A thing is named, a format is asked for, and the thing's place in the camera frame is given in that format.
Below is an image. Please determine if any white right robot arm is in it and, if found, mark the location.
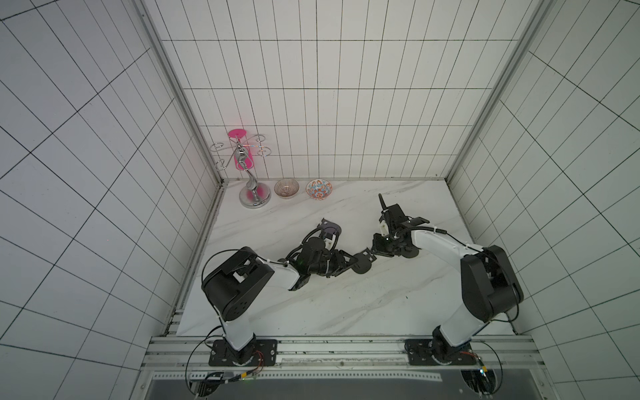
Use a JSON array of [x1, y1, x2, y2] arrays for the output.
[[372, 195, 523, 366]]

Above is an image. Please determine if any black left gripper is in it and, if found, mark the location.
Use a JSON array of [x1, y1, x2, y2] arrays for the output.
[[309, 249, 358, 278]]

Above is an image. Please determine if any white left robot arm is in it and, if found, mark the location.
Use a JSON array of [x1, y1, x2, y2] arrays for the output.
[[200, 222, 375, 367]]

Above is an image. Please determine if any chrome cup holder stand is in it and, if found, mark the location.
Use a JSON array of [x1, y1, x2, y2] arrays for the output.
[[209, 128, 271, 209]]

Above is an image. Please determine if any brown striped glass bowl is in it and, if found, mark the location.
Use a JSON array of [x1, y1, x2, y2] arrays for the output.
[[273, 178, 300, 199]]

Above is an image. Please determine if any pink plastic cup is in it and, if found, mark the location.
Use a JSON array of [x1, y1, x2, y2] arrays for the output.
[[228, 128, 254, 172]]

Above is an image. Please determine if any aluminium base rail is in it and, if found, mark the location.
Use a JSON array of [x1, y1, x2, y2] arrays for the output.
[[142, 336, 544, 383]]

